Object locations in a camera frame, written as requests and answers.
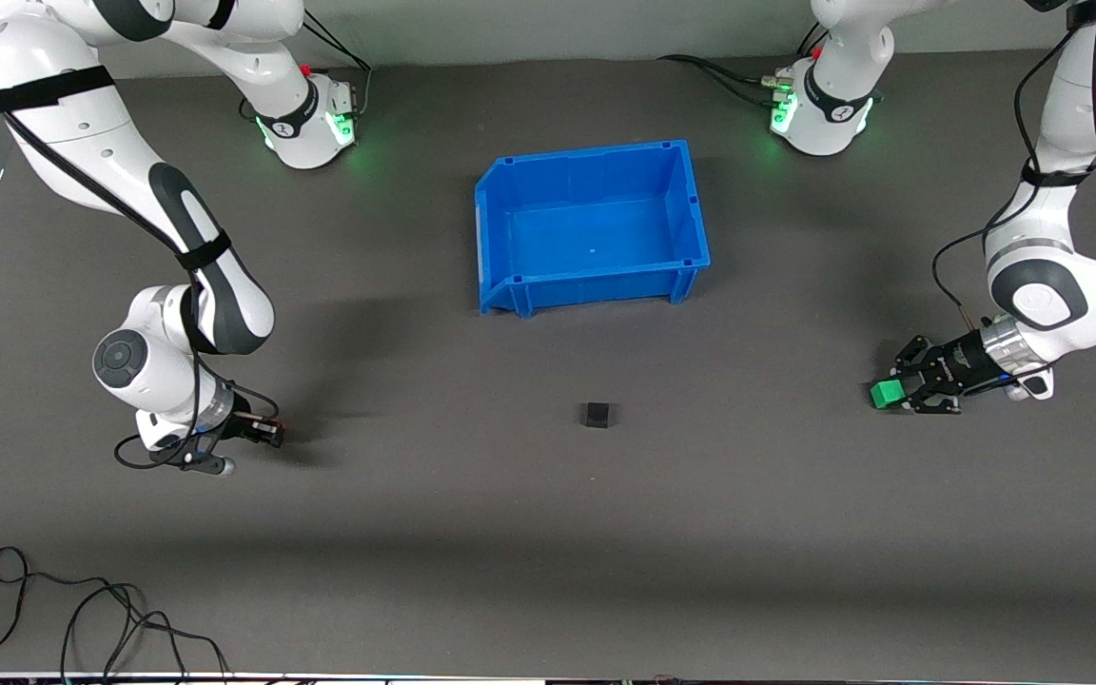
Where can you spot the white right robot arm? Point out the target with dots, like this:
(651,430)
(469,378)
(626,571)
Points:
(63,124)

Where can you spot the dark grey table mat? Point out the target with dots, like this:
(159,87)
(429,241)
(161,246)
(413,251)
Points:
(548,533)

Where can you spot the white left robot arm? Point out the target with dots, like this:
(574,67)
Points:
(1071,285)

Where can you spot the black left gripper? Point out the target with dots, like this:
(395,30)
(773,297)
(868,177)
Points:
(958,365)

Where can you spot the small black cube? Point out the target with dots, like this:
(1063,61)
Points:
(596,415)

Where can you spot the blue plastic storage bin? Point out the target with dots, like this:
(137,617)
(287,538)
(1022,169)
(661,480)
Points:
(596,233)

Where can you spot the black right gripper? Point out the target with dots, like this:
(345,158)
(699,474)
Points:
(241,425)

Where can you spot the small green cube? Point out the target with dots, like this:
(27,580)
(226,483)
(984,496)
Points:
(885,395)

